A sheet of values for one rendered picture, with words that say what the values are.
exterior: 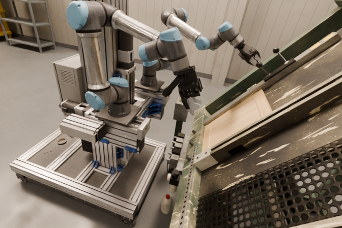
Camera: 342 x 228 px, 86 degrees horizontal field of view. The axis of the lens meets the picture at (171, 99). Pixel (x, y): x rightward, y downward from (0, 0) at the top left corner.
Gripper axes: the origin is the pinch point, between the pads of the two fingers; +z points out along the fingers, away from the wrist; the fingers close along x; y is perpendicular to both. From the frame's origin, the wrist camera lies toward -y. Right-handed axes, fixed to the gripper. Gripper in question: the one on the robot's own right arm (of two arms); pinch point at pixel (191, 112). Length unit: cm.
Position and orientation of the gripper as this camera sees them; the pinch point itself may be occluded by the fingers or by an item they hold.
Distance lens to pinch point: 81.3
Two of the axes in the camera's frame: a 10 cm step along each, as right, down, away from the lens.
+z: 3.4, 8.7, 3.5
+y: 8.9, -1.8, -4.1
